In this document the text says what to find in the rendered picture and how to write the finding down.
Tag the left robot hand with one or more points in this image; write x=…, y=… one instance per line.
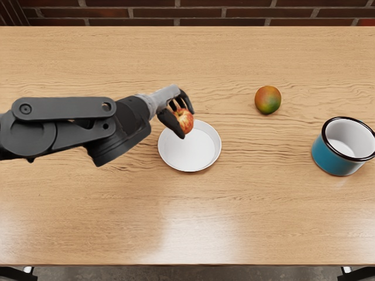
x=164, y=98

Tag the red yellow apple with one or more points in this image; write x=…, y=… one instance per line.
x=185, y=120

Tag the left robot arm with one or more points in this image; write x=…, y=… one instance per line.
x=73, y=128

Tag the white round plate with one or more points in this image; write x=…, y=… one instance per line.
x=190, y=147

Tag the green red mango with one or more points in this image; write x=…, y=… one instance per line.
x=267, y=100

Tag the blue enamel mug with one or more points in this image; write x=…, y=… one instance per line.
x=341, y=147

